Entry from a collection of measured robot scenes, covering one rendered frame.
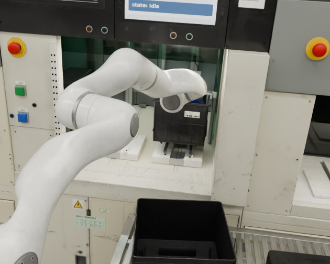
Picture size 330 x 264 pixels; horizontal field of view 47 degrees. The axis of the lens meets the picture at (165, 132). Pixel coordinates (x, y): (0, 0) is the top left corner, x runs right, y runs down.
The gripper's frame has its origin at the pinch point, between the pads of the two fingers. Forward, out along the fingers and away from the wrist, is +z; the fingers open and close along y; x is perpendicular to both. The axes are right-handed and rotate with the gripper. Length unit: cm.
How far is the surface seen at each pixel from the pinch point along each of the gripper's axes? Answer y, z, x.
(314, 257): 49, -54, -35
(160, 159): -6.3, -11.8, -32.4
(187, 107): 3.1, -9.2, -9.0
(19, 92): -53, -36, -2
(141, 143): -16.9, -1.6, -31.3
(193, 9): 4.6, -31.3, 29.7
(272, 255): 37, -56, -35
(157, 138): -8.0, -10.5, -23.7
